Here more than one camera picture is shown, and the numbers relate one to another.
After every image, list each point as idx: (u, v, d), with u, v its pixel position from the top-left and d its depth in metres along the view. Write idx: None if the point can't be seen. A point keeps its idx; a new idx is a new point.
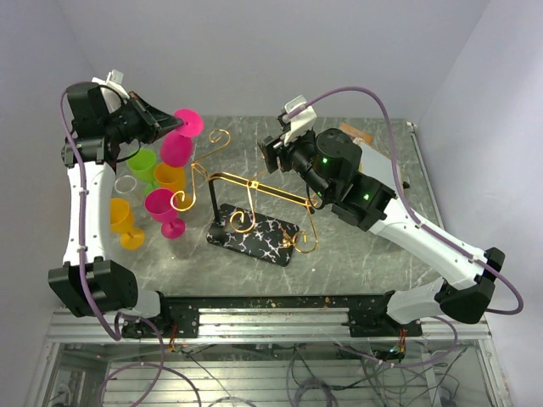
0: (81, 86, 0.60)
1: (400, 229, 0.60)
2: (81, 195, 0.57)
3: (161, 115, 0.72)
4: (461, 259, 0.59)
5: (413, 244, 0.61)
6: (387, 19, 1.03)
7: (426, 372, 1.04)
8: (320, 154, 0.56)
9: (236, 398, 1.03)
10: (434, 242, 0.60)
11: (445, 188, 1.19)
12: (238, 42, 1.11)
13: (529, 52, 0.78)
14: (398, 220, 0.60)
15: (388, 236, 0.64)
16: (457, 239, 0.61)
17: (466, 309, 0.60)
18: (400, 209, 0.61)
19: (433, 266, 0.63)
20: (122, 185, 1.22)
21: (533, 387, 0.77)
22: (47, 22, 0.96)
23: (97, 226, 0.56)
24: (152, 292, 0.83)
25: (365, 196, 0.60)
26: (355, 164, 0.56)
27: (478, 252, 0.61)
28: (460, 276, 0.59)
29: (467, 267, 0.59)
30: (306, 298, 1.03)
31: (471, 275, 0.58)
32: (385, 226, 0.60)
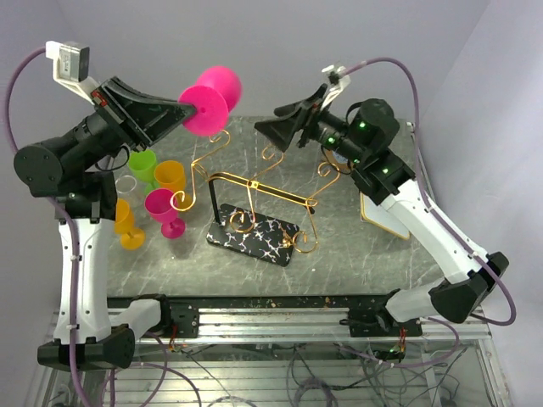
0: (36, 162, 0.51)
1: (409, 209, 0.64)
2: (73, 262, 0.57)
3: (154, 106, 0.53)
4: (461, 253, 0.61)
5: (418, 227, 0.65)
6: (387, 18, 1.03)
7: (426, 371, 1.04)
8: (361, 119, 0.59)
9: (236, 398, 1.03)
10: (438, 230, 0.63)
11: (445, 188, 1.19)
12: (238, 42, 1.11)
13: (530, 52, 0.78)
14: (409, 200, 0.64)
15: (397, 214, 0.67)
16: (464, 234, 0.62)
17: (456, 303, 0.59)
18: (415, 191, 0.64)
19: (432, 255, 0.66)
20: (122, 184, 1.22)
21: (534, 387, 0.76)
22: (47, 21, 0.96)
23: (89, 300, 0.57)
24: (151, 302, 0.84)
25: (384, 170, 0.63)
26: (389, 138, 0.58)
27: (480, 251, 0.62)
28: (453, 267, 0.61)
29: (464, 262, 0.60)
30: (306, 298, 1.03)
31: (465, 269, 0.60)
32: (395, 203, 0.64)
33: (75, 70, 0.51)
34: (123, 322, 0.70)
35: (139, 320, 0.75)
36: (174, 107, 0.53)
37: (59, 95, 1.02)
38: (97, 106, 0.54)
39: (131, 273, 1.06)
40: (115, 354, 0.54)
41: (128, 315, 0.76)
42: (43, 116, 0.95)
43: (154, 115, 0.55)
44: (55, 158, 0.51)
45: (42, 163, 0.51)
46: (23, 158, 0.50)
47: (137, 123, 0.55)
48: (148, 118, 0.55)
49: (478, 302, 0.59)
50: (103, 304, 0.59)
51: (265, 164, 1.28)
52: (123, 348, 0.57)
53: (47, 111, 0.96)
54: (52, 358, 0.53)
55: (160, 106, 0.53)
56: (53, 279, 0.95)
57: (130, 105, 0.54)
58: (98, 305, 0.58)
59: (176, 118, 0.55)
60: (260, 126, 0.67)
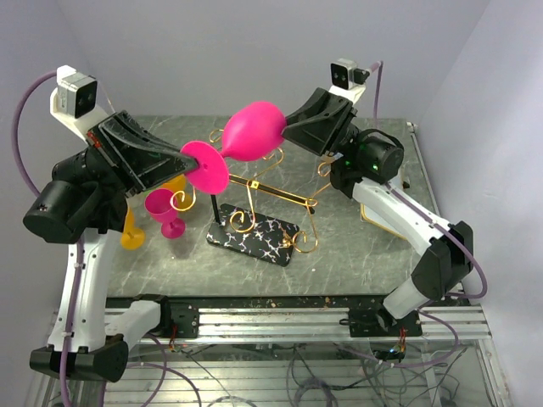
0: (47, 226, 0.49)
1: (372, 192, 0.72)
2: (75, 270, 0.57)
3: (154, 154, 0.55)
4: (422, 225, 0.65)
5: (383, 208, 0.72)
6: (386, 19, 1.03)
7: (426, 371, 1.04)
8: (376, 164, 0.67)
9: (236, 398, 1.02)
10: (400, 209, 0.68)
11: (445, 188, 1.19)
12: (237, 41, 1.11)
13: (529, 52, 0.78)
14: (372, 186, 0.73)
15: (366, 201, 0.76)
16: (425, 209, 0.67)
17: (428, 276, 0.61)
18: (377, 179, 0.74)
19: (404, 234, 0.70)
20: None
21: (534, 387, 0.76)
22: (47, 19, 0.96)
23: (86, 309, 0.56)
24: (152, 305, 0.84)
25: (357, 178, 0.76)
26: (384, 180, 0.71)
27: (442, 220, 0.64)
28: (417, 237, 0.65)
29: (426, 231, 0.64)
30: (306, 298, 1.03)
31: (427, 236, 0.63)
32: (361, 189, 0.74)
33: (68, 106, 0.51)
34: (119, 331, 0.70)
35: (137, 324, 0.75)
36: (175, 158, 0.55)
37: None
38: (92, 147, 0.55)
39: (131, 273, 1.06)
40: (105, 366, 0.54)
41: (125, 320, 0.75)
42: (43, 115, 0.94)
43: (153, 162, 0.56)
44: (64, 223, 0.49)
45: (51, 226, 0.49)
46: (31, 220, 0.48)
47: (133, 167, 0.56)
48: (146, 164, 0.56)
49: (449, 271, 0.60)
50: (101, 315, 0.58)
51: (265, 164, 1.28)
52: (114, 362, 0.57)
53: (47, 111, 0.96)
54: (41, 364, 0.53)
55: (160, 154, 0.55)
56: (53, 278, 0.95)
57: (128, 149, 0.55)
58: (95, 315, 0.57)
59: (175, 166, 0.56)
60: (293, 134, 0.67)
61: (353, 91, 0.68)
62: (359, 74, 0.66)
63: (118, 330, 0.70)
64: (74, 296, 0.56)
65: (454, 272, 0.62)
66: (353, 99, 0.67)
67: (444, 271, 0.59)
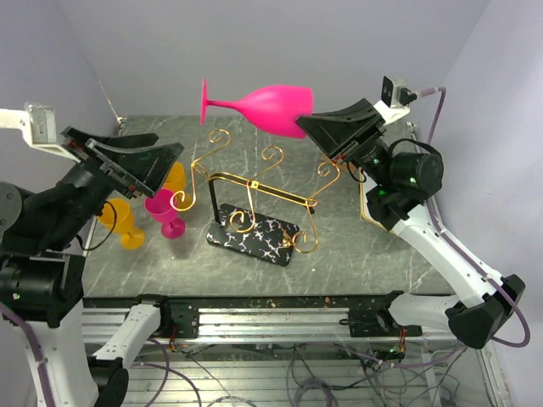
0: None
1: (420, 233, 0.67)
2: (38, 368, 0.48)
3: (145, 156, 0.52)
4: (474, 277, 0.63)
5: (428, 250, 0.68)
6: (388, 19, 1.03)
7: (426, 371, 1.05)
8: (413, 173, 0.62)
9: (236, 398, 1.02)
10: (450, 255, 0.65)
11: (444, 188, 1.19)
12: (239, 41, 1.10)
13: (529, 52, 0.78)
14: (419, 225, 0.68)
15: (406, 238, 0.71)
16: (476, 258, 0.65)
17: (473, 328, 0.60)
18: (423, 218, 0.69)
19: (447, 278, 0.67)
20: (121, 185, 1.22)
21: (534, 387, 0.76)
22: (48, 19, 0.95)
23: (65, 391, 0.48)
24: (150, 312, 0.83)
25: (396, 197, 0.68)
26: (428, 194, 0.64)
27: (495, 274, 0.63)
28: (467, 290, 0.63)
29: (478, 286, 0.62)
30: (306, 298, 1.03)
31: (480, 292, 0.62)
32: (405, 228, 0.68)
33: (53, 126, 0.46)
34: (118, 354, 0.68)
35: (136, 341, 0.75)
36: (165, 150, 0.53)
37: (61, 95, 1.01)
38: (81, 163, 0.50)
39: (131, 273, 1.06)
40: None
41: (125, 332, 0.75)
42: None
43: (146, 166, 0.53)
44: (20, 200, 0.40)
45: (2, 203, 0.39)
46: None
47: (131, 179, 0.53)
48: (142, 169, 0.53)
49: (495, 326, 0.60)
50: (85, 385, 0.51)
51: (265, 164, 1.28)
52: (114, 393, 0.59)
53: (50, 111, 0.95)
54: None
55: (151, 154, 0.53)
56: None
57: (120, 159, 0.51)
58: (71, 364, 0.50)
59: (166, 159, 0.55)
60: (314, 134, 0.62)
61: (394, 110, 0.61)
62: (404, 93, 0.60)
63: (116, 352, 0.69)
64: (46, 387, 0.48)
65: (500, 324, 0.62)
66: (388, 119, 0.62)
67: (493, 328, 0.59)
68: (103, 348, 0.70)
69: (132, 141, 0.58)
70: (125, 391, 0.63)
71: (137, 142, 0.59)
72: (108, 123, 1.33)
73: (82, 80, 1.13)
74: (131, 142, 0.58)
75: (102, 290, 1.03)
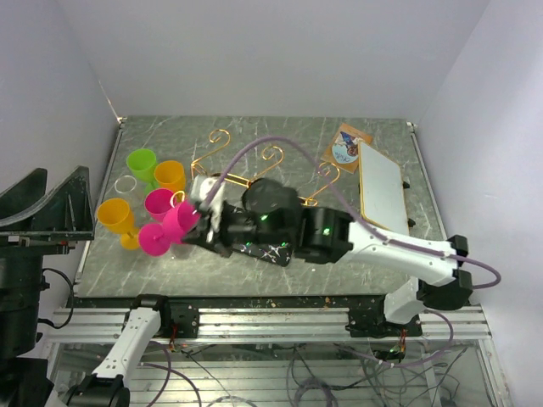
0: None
1: (370, 251, 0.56)
2: None
3: (53, 202, 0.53)
4: (436, 261, 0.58)
5: (385, 260, 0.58)
6: (389, 19, 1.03)
7: (426, 372, 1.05)
8: (259, 214, 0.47)
9: (236, 398, 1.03)
10: (409, 254, 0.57)
11: (444, 188, 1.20)
12: (239, 42, 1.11)
13: (530, 52, 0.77)
14: (365, 246, 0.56)
15: (360, 261, 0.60)
16: (423, 241, 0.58)
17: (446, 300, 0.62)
18: (361, 233, 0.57)
19: (412, 273, 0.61)
20: (122, 185, 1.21)
21: (534, 387, 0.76)
22: (49, 19, 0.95)
23: None
24: (149, 318, 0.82)
25: (325, 231, 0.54)
26: (295, 206, 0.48)
27: (445, 245, 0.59)
28: (439, 276, 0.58)
29: (445, 266, 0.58)
30: (306, 298, 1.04)
31: (449, 273, 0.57)
32: (355, 253, 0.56)
33: None
34: (118, 369, 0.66)
35: (135, 351, 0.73)
36: (69, 185, 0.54)
37: (61, 95, 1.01)
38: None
39: (131, 273, 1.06)
40: None
41: (124, 345, 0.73)
42: (44, 114, 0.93)
43: (62, 210, 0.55)
44: None
45: None
46: None
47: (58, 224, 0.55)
48: (60, 216, 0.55)
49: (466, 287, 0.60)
50: None
51: (265, 164, 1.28)
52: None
53: (50, 112, 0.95)
54: None
55: (59, 197, 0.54)
56: (55, 278, 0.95)
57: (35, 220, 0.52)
58: None
59: (73, 191, 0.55)
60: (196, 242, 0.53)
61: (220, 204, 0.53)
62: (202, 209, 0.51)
63: (116, 368, 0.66)
64: None
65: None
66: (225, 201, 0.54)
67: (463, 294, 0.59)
68: (102, 365, 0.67)
69: (20, 190, 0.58)
70: (128, 398, 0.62)
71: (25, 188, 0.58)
72: (108, 123, 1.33)
73: (82, 80, 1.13)
74: (19, 192, 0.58)
75: (102, 290, 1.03)
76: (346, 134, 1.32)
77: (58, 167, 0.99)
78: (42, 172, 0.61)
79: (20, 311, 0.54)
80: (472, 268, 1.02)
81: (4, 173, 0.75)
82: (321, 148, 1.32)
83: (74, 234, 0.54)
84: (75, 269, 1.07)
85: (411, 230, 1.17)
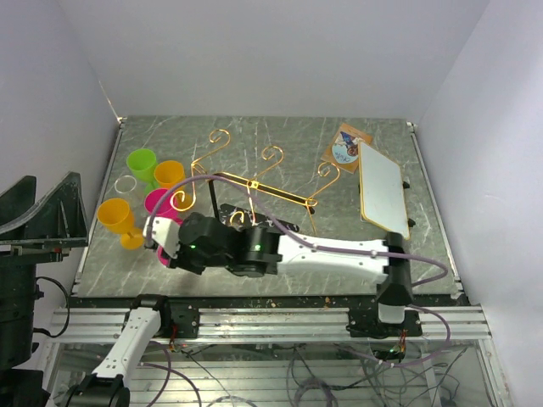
0: None
1: (301, 259, 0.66)
2: None
3: (46, 209, 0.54)
4: (366, 260, 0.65)
5: (319, 266, 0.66)
6: (389, 19, 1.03)
7: (426, 371, 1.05)
8: (187, 243, 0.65)
9: (236, 398, 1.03)
10: (338, 259, 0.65)
11: (443, 188, 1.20)
12: (239, 42, 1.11)
13: (530, 52, 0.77)
14: (295, 255, 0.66)
15: (300, 270, 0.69)
16: (354, 242, 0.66)
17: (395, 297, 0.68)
18: (293, 244, 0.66)
19: (353, 275, 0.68)
20: (122, 184, 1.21)
21: (533, 387, 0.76)
22: (49, 19, 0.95)
23: None
24: (148, 318, 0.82)
25: (256, 247, 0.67)
26: (215, 231, 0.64)
27: (377, 244, 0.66)
28: (372, 274, 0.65)
29: (375, 264, 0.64)
30: (306, 298, 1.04)
31: (379, 269, 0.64)
32: (288, 264, 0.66)
33: None
34: (118, 370, 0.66)
35: (135, 351, 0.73)
36: (61, 191, 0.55)
37: (61, 95, 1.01)
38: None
39: (131, 273, 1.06)
40: None
41: (124, 345, 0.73)
42: (45, 114, 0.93)
43: (54, 217, 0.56)
44: None
45: None
46: None
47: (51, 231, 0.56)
48: (53, 223, 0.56)
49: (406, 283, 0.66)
50: None
51: (265, 164, 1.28)
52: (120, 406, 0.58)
53: (50, 112, 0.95)
54: None
55: (52, 203, 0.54)
56: (55, 278, 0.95)
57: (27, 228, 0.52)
58: None
59: (64, 196, 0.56)
60: (170, 264, 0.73)
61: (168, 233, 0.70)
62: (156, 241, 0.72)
63: (116, 368, 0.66)
64: None
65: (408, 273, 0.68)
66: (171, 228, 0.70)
67: (405, 288, 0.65)
68: (103, 365, 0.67)
69: (8, 197, 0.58)
70: (127, 398, 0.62)
71: (13, 196, 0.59)
72: (108, 123, 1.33)
73: (82, 80, 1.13)
74: (8, 201, 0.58)
75: (102, 290, 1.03)
76: (346, 133, 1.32)
77: (58, 166, 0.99)
78: (31, 179, 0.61)
79: (14, 322, 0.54)
80: (472, 269, 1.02)
81: (5, 172, 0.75)
82: (321, 148, 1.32)
83: (68, 241, 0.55)
84: (75, 269, 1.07)
85: (411, 230, 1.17)
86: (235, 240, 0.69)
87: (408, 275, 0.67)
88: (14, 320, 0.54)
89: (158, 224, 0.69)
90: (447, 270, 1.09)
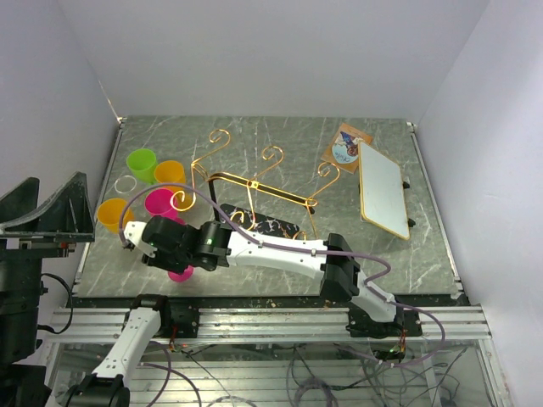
0: None
1: (247, 254, 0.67)
2: None
3: (57, 206, 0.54)
4: (306, 258, 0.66)
5: (264, 261, 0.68)
6: (388, 19, 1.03)
7: (425, 372, 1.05)
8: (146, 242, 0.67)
9: (236, 398, 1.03)
10: (282, 254, 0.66)
11: (443, 188, 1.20)
12: (239, 42, 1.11)
13: (529, 52, 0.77)
14: (242, 249, 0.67)
15: (247, 264, 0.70)
16: (296, 241, 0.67)
17: (336, 296, 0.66)
18: (241, 240, 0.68)
19: (295, 270, 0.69)
20: (122, 185, 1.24)
21: (534, 387, 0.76)
22: (48, 18, 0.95)
23: None
24: (149, 318, 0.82)
25: (209, 242, 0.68)
26: (167, 228, 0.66)
27: (317, 243, 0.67)
28: (310, 271, 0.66)
29: (313, 262, 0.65)
30: (306, 298, 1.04)
31: (316, 266, 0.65)
32: (235, 258, 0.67)
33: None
34: (118, 370, 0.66)
35: (134, 352, 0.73)
36: (70, 188, 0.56)
37: (61, 94, 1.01)
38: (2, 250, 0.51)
39: (131, 273, 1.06)
40: None
41: (123, 345, 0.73)
42: (44, 114, 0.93)
43: (64, 214, 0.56)
44: None
45: None
46: None
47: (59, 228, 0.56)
48: (62, 220, 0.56)
49: (346, 281, 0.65)
50: None
51: (265, 164, 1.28)
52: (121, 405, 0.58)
53: (50, 111, 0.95)
54: None
55: (61, 199, 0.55)
56: (56, 278, 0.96)
57: (39, 224, 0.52)
58: None
59: (74, 194, 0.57)
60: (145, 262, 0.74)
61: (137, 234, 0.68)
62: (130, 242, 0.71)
63: (117, 368, 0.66)
64: None
65: (348, 273, 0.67)
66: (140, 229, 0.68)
67: (343, 286, 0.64)
68: (103, 365, 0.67)
69: (13, 196, 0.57)
70: (127, 398, 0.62)
71: (17, 197, 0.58)
72: (109, 122, 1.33)
73: (82, 79, 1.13)
74: (13, 201, 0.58)
75: (102, 290, 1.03)
76: (346, 133, 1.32)
77: (58, 166, 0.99)
78: (35, 181, 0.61)
79: (21, 315, 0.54)
80: (472, 269, 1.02)
81: (5, 172, 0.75)
82: (321, 148, 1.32)
83: (76, 236, 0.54)
84: (75, 269, 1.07)
85: (411, 230, 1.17)
86: (192, 236, 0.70)
87: (347, 275, 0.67)
88: (22, 312, 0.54)
89: (134, 227, 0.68)
90: (447, 270, 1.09)
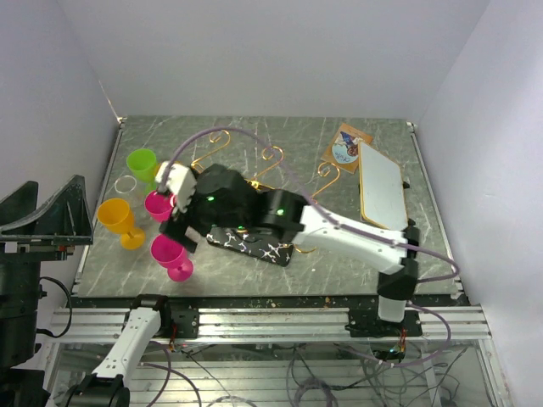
0: None
1: (321, 234, 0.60)
2: None
3: (53, 209, 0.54)
4: (385, 248, 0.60)
5: (338, 245, 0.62)
6: (387, 19, 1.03)
7: (426, 372, 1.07)
8: (204, 195, 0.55)
9: (236, 398, 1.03)
10: (361, 239, 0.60)
11: (443, 188, 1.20)
12: (238, 41, 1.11)
13: (529, 52, 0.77)
14: (316, 227, 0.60)
15: (316, 243, 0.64)
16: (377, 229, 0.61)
17: (400, 291, 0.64)
18: (316, 217, 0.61)
19: (366, 260, 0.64)
20: (122, 184, 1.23)
21: (533, 387, 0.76)
22: (48, 18, 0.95)
23: None
24: (149, 318, 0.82)
25: (279, 211, 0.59)
26: (239, 185, 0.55)
27: (396, 234, 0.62)
28: (387, 264, 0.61)
29: (393, 254, 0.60)
30: (306, 298, 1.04)
31: (395, 260, 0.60)
32: (307, 236, 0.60)
33: None
34: (118, 370, 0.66)
35: (134, 352, 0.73)
36: (68, 190, 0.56)
37: (61, 94, 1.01)
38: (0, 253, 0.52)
39: (131, 273, 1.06)
40: None
41: (123, 345, 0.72)
42: (44, 113, 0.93)
43: (61, 217, 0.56)
44: None
45: None
46: None
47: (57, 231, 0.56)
48: (59, 222, 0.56)
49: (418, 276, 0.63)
50: None
51: (265, 164, 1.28)
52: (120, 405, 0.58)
53: (50, 111, 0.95)
54: None
55: (58, 203, 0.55)
56: (56, 278, 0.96)
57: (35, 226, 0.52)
58: None
59: (71, 196, 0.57)
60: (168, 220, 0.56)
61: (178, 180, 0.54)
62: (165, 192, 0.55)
63: (116, 368, 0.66)
64: None
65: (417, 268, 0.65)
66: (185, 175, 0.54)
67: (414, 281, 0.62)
68: (103, 365, 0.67)
69: (13, 199, 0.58)
70: (127, 398, 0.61)
71: (16, 200, 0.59)
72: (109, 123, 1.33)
73: (82, 79, 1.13)
74: (13, 204, 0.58)
75: (102, 290, 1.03)
76: (346, 134, 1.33)
77: (59, 165, 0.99)
78: (34, 184, 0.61)
79: (19, 319, 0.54)
80: (472, 269, 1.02)
81: (5, 172, 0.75)
82: (321, 148, 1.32)
83: (74, 237, 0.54)
84: (75, 269, 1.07)
85: None
86: (254, 201, 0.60)
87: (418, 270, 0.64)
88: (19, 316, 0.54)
89: (175, 172, 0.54)
90: (447, 270, 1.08)
